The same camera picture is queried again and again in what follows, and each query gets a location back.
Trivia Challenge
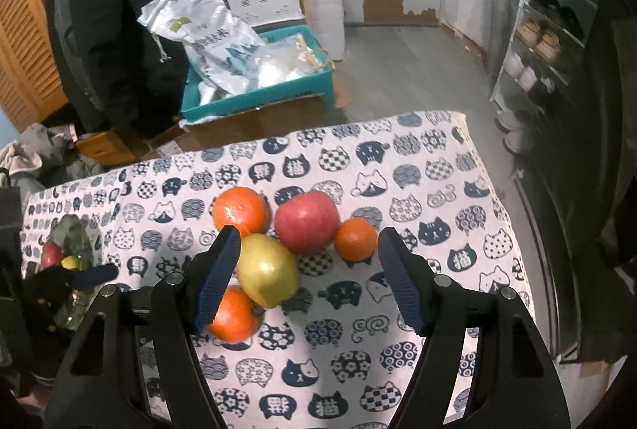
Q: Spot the yellow apple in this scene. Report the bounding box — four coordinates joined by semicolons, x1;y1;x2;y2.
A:
61;255;82;270

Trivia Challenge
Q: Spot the dark red apple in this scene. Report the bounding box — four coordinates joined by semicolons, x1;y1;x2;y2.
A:
41;241;65;269

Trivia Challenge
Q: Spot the orange front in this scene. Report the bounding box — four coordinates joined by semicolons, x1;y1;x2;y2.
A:
206;286;260;345

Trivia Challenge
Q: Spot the green pear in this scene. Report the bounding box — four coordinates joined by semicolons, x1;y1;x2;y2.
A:
236;234;299;309

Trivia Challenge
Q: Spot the small mandarin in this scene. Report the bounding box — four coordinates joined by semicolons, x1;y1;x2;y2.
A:
334;217;377;265

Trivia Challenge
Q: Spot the large orange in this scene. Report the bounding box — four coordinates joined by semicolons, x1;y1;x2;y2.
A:
211;187;271;238

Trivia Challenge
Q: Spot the green ceramic bowl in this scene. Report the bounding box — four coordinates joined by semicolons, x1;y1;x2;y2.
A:
40;214;96;330

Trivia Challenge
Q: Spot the cat pattern tablecloth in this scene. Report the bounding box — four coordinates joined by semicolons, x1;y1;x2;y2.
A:
21;111;531;428

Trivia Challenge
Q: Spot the pile of grey clothes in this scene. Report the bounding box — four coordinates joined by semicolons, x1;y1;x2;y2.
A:
1;123;105;195

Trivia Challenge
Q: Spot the wooden louvered wardrobe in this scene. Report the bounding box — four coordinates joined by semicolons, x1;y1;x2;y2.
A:
0;0;68;131

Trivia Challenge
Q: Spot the brown cardboard box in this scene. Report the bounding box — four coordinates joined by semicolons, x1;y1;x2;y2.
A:
143;94;326;159

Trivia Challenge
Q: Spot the teal cardboard box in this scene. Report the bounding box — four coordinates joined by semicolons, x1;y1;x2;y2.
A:
182;24;336;124

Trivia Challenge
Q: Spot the white rice bag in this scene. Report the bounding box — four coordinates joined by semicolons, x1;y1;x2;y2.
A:
138;0;264;96

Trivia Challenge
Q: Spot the clear plastic bag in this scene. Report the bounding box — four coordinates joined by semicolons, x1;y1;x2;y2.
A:
250;33;332;89

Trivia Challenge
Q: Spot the black hanging coat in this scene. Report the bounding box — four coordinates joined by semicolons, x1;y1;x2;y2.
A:
45;0;188;139

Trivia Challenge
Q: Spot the shoe rack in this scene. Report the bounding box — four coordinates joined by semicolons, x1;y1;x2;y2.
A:
491;0;598;155

